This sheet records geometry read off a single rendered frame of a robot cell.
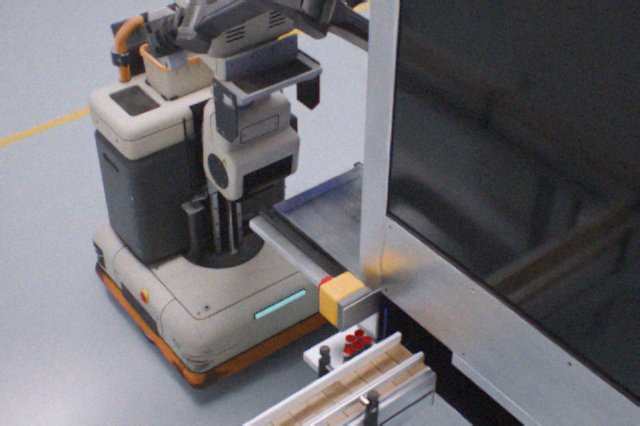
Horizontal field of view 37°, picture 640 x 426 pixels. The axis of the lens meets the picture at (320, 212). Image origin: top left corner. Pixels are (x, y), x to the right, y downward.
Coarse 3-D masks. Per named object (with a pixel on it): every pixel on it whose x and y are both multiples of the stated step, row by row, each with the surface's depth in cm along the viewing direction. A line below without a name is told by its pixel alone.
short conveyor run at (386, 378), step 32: (320, 352) 174; (384, 352) 183; (320, 384) 172; (352, 384) 176; (384, 384) 173; (416, 384) 176; (288, 416) 171; (320, 416) 166; (352, 416) 170; (384, 416) 174
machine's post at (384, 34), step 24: (384, 0) 147; (384, 24) 150; (384, 48) 152; (384, 72) 155; (384, 96) 157; (384, 120) 160; (384, 144) 163; (384, 168) 165; (384, 192) 168; (384, 216) 172; (360, 240) 182; (360, 264) 185
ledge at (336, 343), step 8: (352, 328) 194; (336, 336) 193; (344, 336) 193; (320, 344) 191; (328, 344) 191; (336, 344) 191; (304, 352) 189; (312, 352) 189; (336, 352) 189; (304, 360) 190; (312, 360) 188; (336, 360) 188; (336, 368) 186
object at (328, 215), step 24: (360, 168) 232; (312, 192) 225; (336, 192) 228; (360, 192) 228; (288, 216) 221; (312, 216) 221; (336, 216) 221; (360, 216) 222; (312, 240) 210; (336, 240) 215; (336, 264) 206
